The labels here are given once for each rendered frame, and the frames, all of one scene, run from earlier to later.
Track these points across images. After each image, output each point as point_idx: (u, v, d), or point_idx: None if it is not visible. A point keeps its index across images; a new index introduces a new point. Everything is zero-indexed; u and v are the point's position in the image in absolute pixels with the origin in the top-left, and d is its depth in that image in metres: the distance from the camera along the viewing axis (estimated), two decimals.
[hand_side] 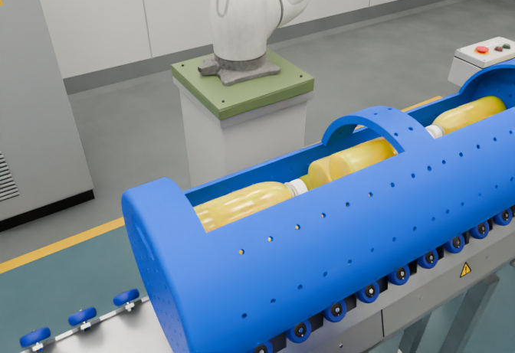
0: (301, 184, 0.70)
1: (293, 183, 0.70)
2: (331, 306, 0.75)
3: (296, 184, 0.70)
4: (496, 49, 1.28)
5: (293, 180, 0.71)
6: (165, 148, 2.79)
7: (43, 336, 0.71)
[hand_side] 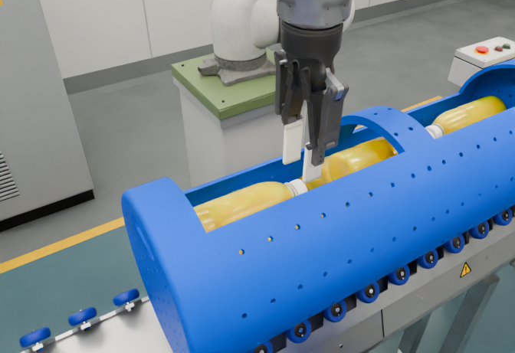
0: (301, 184, 0.70)
1: (293, 183, 0.70)
2: (331, 306, 0.75)
3: (296, 184, 0.70)
4: (496, 49, 1.28)
5: (293, 180, 0.71)
6: (165, 148, 2.79)
7: (43, 336, 0.71)
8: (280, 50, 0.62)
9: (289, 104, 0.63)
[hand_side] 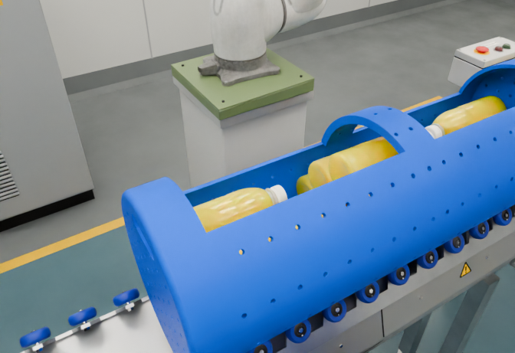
0: None
1: None
2: (331, 306, 0.75)
3: None
4: (496, 49, 1.28)
5: None
6: (165, 148, 2.79)
7: (43, 336, 0.71)
8: None
9: None
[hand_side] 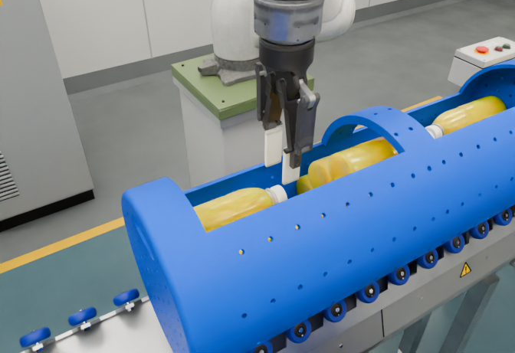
0: None
1: None
2: (331, 306, 0.75)
3: None
4: (496, 49, 1.28)
5: None
6: (165, 148, 2.79)
7: (43, 336, 0.71)
8: (260, 62, 0.67)
9: (268, 111, 0.68)
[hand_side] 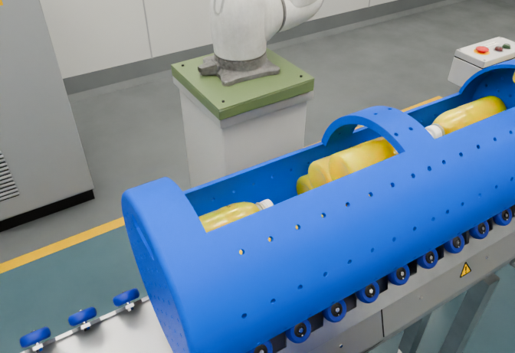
0: None
1: None
2: (331, 306, 0.75)
3: None
4: (496, 49, 1.28)
5: None
6: (165, 148, 2.79)
7: (43, 336, 0.71)
8: None
9: None
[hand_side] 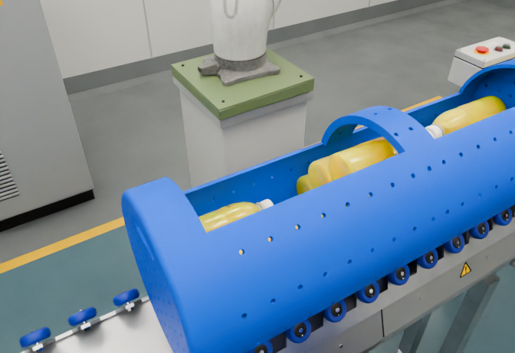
0: None
1: None
2: (331, 306, 0.75)
3: None
4: (496, 49, 1.28)
5: None
6: (165, 148, 2.79)
7: (43, 336, 0.71)
8: None
9: None
